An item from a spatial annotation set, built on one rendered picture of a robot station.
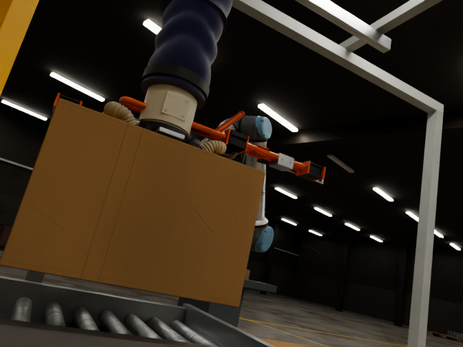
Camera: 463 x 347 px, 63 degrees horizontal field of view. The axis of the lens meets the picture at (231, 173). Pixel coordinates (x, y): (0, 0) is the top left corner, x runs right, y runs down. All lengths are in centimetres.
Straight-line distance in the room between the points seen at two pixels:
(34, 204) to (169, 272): 36
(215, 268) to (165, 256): 15
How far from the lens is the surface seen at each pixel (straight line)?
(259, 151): 136
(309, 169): 147
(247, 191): 111
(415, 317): 461
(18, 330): 83
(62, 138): 98
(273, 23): 387
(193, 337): 136
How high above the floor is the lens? 77
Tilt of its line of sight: 14 degrees up
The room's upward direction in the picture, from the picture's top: 12 degrees clockwise
